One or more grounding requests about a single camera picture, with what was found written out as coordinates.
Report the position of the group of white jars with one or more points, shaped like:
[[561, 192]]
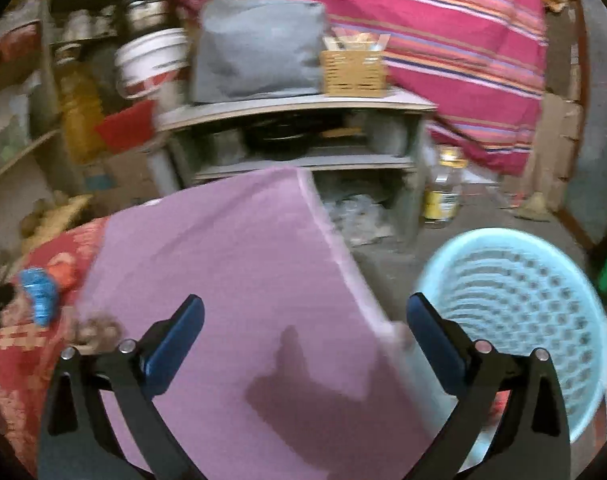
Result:
[[88, 25]]

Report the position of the red floral tablecloth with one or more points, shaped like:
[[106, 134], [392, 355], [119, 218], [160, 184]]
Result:
[[13, 375]]

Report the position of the egg carton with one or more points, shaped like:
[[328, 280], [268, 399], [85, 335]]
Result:
[[58, 222]]

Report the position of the pile of clear plastic bags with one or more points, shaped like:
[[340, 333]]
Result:
[[361, 220]]

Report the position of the low white shelf unit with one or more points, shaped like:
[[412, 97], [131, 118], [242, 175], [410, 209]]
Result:
[[293, 107]]

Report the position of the brown paper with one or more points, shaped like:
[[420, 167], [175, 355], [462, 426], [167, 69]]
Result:
[[100, 332]]

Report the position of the white plastic bucket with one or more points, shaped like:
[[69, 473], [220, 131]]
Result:
[[151, 65]]

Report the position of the glass jar with yellow label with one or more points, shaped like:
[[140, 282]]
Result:
[[441, 195]]

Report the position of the red plastic bowl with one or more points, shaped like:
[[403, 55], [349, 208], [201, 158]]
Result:
[[126, 127]]

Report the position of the wooden utensil holder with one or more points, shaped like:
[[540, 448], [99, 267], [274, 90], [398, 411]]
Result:
[[353, 75]]

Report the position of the brown cardboard box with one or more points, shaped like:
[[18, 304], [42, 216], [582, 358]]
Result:
[[120, 180]]

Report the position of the blue plastic bag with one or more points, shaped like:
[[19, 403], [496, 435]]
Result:
[[38, 295]]

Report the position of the purple towel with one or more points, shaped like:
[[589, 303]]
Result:
[[233, 260]]

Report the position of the tall wooden shelf rack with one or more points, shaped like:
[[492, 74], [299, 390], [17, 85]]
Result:
[[43, 75]]

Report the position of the small steel pot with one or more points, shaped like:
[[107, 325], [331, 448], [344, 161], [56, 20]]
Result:
[[223, 145]]

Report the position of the yellow oil bottle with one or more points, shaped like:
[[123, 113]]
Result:
[[80, 110]]

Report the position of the cardboard pieces on wall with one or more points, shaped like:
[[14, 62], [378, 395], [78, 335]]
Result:
[[556, 150]]

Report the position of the grey fabric cushion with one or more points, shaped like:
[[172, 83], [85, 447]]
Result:
[[258, 50]]

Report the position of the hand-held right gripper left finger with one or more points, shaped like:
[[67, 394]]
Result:
[[176, 345]]

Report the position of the grey metal pot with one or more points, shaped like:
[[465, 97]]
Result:
[[391, 132]]

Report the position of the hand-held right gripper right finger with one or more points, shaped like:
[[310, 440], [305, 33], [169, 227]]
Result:
[[436, 345]]

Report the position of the bundle of wooden utensils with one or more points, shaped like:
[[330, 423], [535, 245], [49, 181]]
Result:
[[358, 41]]

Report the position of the dark cooking pan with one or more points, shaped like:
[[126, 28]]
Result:
[[283, 135]]

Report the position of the red striped hanging cloth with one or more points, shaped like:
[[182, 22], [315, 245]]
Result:
[[433, 35]]

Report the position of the light blue plastic basket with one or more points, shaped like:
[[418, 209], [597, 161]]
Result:
[[493, 236]]

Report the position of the large steel pot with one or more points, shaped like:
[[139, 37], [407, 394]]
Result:
[[146, 7]]

